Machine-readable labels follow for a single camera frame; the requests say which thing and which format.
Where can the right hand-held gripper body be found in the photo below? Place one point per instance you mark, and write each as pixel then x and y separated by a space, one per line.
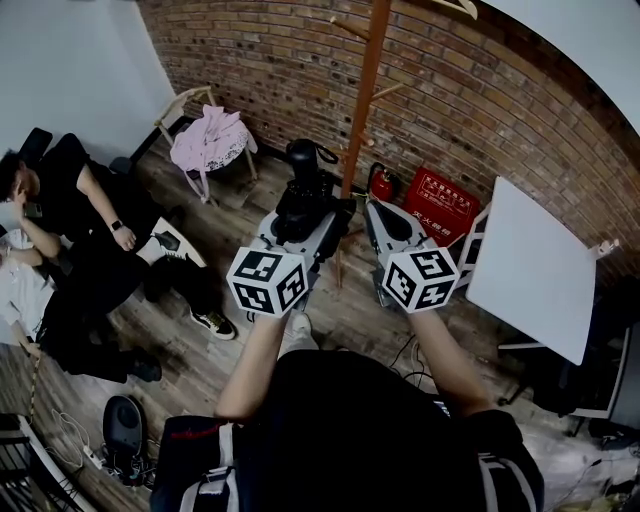
pixel 420 280

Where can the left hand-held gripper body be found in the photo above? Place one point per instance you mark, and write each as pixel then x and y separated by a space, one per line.
pixel 265 282

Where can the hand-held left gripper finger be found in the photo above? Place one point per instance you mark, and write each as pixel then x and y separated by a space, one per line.
pixel 267 227
pixel 322 240

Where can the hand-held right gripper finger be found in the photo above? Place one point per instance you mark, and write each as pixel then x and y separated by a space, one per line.
pixel 412 232
pixel 380 235

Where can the black umbrella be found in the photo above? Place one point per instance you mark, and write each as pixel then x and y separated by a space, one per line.
pixel 305 200

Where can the wooden coat rack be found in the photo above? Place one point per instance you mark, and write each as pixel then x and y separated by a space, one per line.
pixel 367 90

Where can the person's right forearm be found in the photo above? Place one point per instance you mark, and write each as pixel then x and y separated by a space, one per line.
pixel 450 360

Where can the person's left forearm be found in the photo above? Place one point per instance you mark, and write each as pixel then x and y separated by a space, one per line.
pixel 247 370

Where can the black metal rack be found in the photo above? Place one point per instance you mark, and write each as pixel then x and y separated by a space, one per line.
pixel 17 465

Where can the red fire equipment box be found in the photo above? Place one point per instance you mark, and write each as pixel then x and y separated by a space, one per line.
pixel 435 200

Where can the red fire extinguisher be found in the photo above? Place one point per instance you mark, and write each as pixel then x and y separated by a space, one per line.
pixel 382 187

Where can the pink garment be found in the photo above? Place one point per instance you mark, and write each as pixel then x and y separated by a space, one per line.
pixel 205 140

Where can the white square table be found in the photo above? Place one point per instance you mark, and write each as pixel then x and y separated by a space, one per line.
pixel 530 270

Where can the device with blue screen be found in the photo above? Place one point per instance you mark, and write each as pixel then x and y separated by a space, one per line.
pixel 442 407

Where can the light wooden chair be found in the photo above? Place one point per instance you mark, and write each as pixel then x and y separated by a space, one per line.
pixel 177 102

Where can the black swivel chair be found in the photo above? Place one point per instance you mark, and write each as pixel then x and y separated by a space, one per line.
pixel 550 390

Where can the person's black clothed torso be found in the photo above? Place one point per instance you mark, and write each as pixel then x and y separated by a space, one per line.
pixel 350 440

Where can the black round device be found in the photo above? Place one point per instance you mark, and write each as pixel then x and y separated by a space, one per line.
pixel 124 422

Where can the white power strip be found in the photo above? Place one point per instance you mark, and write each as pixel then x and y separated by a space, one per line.
pixel 92 456

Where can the black office chair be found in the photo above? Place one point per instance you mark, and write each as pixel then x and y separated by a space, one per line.
pixel 36 142

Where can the dark cabinet white frame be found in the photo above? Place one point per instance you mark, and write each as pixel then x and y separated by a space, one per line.
pixel 625 380

